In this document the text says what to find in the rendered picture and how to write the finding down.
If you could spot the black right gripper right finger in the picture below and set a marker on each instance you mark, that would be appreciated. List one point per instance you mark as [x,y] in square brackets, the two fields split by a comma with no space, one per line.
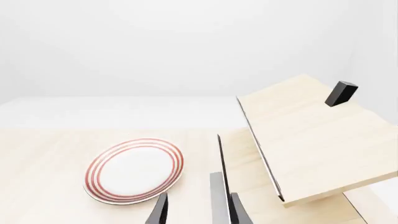
[240,211]

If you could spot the small black block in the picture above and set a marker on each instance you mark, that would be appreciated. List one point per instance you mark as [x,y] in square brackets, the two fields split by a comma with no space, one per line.
[340,93]

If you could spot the white plate with red rings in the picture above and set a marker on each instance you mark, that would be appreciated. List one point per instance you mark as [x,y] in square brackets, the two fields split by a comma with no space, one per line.
[133,171]

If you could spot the pale wooden drawer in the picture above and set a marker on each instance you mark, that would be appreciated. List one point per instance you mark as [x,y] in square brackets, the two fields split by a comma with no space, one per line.
[244,172]

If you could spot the pale wooden cabinet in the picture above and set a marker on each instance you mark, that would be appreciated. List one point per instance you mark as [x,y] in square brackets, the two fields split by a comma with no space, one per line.
[311,140]

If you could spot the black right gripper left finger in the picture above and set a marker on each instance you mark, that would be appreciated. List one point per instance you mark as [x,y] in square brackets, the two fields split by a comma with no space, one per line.
[159,211]

